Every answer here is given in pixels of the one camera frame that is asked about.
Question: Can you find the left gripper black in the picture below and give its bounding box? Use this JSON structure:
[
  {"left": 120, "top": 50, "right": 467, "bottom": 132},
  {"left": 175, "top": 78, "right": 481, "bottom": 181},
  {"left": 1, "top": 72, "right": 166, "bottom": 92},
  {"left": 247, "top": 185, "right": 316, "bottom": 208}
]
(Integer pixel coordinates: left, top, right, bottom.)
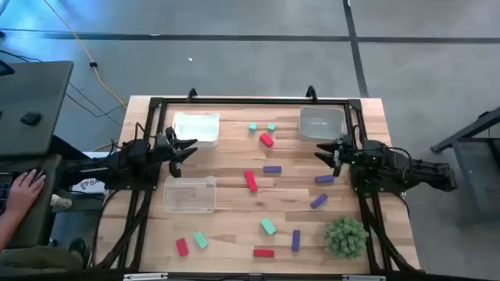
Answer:
[{"left": 148, "top": 126, "right": 198, "bottom": 179}]

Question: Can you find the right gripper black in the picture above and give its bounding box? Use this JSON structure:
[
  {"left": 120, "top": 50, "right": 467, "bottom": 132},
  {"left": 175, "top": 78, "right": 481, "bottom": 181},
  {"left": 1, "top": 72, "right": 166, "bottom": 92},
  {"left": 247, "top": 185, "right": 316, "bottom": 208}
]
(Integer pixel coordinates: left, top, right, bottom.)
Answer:
[{"left": 314, "top": 132, "right": 359, "bottom": 179}]

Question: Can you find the teal rectangular block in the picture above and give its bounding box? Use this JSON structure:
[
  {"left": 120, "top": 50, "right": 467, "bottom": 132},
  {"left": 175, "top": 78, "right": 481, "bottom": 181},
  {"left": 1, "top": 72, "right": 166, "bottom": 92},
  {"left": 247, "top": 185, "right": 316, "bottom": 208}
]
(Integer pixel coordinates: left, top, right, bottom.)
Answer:
[
  {"left": 259, "top": 217, "right": 277, "bottom": 236},
  {"left": 192, "top": 231, "right": 209, "bottom": 250}
]

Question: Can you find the person's forearm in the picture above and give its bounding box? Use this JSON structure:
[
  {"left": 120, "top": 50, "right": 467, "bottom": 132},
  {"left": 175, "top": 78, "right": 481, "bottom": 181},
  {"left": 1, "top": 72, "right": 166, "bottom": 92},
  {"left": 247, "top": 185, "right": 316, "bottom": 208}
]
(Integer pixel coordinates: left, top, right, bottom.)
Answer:
[{"left": 0, "top": 210, "right": 24, "bottom": 251}]

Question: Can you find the white plastic bin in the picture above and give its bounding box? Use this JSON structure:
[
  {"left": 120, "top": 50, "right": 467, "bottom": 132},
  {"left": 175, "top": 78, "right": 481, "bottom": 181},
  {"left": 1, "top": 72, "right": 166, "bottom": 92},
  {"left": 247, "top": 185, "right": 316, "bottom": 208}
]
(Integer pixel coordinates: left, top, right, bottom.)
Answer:
[{"left": 171, "top": 112, "right": 220, "bottom": 148}]

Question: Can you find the grey plastic bin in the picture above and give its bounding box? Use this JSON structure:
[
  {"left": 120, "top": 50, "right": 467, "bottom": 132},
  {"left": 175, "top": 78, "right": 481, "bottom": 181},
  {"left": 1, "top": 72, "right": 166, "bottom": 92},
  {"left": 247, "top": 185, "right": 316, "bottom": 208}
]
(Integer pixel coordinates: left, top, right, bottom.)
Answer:
[{"left": 298, "top": 105, "right": 348, "bottom": 144}]

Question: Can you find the clear plastic bin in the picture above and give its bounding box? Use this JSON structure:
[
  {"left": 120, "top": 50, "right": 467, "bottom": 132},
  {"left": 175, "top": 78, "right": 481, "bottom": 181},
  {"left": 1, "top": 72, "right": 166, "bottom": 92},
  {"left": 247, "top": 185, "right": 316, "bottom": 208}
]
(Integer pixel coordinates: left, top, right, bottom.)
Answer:
[{"left": 162, "top": 175, "right": 218, "bottom": 214}]

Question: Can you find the small green artificial plant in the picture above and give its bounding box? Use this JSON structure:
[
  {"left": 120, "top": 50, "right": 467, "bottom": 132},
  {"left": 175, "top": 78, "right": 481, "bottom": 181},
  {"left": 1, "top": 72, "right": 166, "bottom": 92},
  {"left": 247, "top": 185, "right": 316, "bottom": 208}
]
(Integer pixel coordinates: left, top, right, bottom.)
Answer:
[{"left": 323, "top": 215, "right": 370, "bottom": 261}]

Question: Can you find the white printed box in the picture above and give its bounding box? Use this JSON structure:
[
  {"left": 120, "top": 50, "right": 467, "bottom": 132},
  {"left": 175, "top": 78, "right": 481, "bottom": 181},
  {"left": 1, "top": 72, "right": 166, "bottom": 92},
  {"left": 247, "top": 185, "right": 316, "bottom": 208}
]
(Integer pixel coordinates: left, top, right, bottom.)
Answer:
[{"left": 72, "top": 177, "right": 109, "bottom": 195}]

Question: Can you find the small beige object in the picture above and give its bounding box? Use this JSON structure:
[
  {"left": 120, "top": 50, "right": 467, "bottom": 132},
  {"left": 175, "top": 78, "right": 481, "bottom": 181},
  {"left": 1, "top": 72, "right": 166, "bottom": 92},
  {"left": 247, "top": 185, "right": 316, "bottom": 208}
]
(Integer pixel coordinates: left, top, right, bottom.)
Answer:
[{"left": 50, "top": 194, "right": 73, "bottom": 210}]

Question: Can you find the black side table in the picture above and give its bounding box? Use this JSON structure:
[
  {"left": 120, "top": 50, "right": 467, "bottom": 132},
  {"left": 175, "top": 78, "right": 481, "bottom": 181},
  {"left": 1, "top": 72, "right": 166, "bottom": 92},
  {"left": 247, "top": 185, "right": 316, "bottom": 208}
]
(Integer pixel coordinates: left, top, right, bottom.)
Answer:
[{"left": 430, "top": 107, "right": 500, "bottom": 223}]

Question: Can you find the small black device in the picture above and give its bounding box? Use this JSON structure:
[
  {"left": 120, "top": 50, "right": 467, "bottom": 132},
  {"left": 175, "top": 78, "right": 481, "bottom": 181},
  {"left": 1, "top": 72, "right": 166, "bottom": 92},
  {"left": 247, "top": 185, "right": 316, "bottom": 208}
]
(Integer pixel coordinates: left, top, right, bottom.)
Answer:
[{"left": 20, "top": 112, "right": 43, "bottom": 126}]

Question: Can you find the dark grey desk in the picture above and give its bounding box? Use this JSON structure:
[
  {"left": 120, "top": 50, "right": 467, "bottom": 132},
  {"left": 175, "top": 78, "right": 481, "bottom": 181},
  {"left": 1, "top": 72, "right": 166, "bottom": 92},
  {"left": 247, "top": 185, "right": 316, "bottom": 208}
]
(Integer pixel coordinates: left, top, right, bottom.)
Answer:
[
  {"left": 0, "top": 60, "right": 75, "bottom": 158},
  {"left": 0, "top": 154, "right": 63, "bottom": 251}
]

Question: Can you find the person's hand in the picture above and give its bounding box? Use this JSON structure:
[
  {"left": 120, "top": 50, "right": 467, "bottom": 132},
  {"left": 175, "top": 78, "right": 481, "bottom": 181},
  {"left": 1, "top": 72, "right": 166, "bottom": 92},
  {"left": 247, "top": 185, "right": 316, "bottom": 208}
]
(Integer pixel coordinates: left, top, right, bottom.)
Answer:
[{"left": 5, "top": 168, "right": 47, "bottom": 214}]

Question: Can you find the black keyboard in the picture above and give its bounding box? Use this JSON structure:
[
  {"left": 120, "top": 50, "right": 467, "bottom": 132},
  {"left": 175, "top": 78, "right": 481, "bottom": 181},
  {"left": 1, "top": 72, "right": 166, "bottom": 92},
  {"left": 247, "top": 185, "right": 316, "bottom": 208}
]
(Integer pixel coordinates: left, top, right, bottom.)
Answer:
[{"left": 0, "top": 171, "right": 16, "bottom": 215}]

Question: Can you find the black metal table frame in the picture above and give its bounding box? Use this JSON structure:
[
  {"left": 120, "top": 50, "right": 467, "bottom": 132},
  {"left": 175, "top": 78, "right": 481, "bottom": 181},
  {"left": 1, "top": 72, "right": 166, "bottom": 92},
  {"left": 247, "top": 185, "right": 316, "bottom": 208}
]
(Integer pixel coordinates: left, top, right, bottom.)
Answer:
[{"left": 89, "top": 95, "right": 423, "bottom": 274}]

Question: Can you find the yellow floor cable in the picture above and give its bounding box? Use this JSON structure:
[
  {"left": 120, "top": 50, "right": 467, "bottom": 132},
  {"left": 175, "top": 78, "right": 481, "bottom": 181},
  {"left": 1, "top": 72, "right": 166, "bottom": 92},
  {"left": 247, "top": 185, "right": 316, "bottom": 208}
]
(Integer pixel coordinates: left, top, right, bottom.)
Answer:
[{"left": 42, "top": 0, "right": 128, "bottom": 108}]

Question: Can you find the black floor cable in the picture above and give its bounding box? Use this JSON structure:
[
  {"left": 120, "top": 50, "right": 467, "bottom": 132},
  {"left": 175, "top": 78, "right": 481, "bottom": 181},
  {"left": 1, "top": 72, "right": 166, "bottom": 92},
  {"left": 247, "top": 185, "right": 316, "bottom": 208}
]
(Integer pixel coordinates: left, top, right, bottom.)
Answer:
[{"left": 0, "top": 48, "right": 126, "bottom": 128}]

